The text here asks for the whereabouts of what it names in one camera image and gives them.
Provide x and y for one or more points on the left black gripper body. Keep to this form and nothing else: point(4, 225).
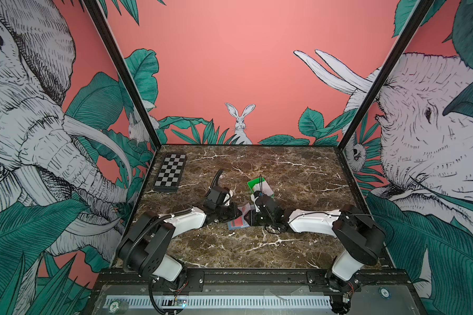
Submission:
point(226, 213)

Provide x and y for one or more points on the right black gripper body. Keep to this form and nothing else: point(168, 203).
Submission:
point(258, 219)

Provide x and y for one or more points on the blue card holder wallet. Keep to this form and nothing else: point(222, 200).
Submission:
point(238, 223)

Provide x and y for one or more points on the green card tray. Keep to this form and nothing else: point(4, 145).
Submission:
point(253, 184)

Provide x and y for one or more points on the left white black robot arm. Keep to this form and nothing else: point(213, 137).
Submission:
point(143, 249)

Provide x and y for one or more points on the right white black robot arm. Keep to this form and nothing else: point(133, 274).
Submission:
point(362, 238)

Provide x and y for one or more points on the stack of cards in tray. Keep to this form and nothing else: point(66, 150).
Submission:
point(265, 188)

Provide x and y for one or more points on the black white checkerboard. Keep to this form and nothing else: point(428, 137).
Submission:
point(170, 172)

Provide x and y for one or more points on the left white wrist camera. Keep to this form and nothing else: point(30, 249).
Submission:
point(228, 198)

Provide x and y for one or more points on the black front mounting rail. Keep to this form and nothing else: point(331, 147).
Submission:
point(195, 280)

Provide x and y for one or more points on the white slotted cable duct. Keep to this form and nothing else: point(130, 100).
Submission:
point(114, 302)

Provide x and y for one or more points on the left black frame post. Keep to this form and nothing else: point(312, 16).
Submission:
point(99, 20)

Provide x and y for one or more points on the black frame post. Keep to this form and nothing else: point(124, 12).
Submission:
point(416, 17)
point(99, 20)

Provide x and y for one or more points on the right black frame post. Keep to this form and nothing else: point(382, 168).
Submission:
point(416, 17)

